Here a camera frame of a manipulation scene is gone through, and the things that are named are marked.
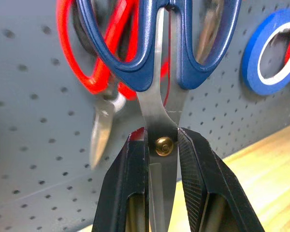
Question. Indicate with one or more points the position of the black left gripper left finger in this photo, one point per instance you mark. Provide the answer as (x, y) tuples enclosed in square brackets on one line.
[(125, 181)]

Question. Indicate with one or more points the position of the blue tape roll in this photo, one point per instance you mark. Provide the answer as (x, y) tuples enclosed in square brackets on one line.
[(250, 70)]

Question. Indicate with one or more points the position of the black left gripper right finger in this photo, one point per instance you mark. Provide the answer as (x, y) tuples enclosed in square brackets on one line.
[(207, 181)]

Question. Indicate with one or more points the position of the grey pegboard panel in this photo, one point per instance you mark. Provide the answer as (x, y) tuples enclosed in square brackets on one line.
[(38, 120)]

